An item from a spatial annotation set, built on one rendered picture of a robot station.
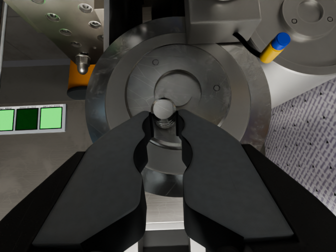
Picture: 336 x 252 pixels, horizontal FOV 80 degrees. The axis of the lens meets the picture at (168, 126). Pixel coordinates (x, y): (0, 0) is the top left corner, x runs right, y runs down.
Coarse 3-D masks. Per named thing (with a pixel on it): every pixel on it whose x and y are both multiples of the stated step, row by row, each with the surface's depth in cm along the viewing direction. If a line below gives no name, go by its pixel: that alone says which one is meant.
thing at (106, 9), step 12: (108, 0) 19; (120, 0) 24; (132, 0) 32; (108, 12) 19; (120, 12) 23; (132, 12) 32; (108, 24) 19; (120, 24) 23; (132, 24) 31; (108, 36) 18
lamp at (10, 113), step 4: (0, 112) 50; (4, 112) 50; (8, 112) 50; (12, 112) 50; (0, 116) 50; (4, 116) 50; (8, 116) 50; (12, 116) 50; (0, 120) 50; (4, 120) 50; (8, 120) 50; (12, 120) 50; (0, 124) 50; (4, 124) 50; (8, 124) 50; (0, 128) 50; (4, 128) 50; (8, 128) 49
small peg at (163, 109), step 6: (156, 102) 11; (162, 102) 11; (168, 102) 11; (156, 108) 11; (162, 108) 11; (168, 108) 11; (174, 108) 11; (156, 114) 11; (162, 114) 11; (168, 114) 11; (174, 114) 11; (156, 120) 11; (162, 120) 11; (168, 120) 11; (174, 120) 13; (162, 126) 13; (168, 126) 13
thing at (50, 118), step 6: (42, 108) 50; (48, 108) 50; (54, 108) 50; (60, 108) 50; (42, 114) 50; (48, 114) 50; (54, 114) 50; (60, 114) 50; (42, 120) 50; (48, 120) 50; (54, 120) 50; (60, 120) 50; (42, 126) 49; (48, 126) 49; (54, 126) 49
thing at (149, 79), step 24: (168, 48) 14; (192, 48) 14; (144, 72) 14; (168, 72) 14; (192, 72) 14; (216, 72) 14; (144, 96) 14; (168, 96) 14; (192, 96) 14; (216, 96) 14; (216, 120) 14; (168, 144) 14
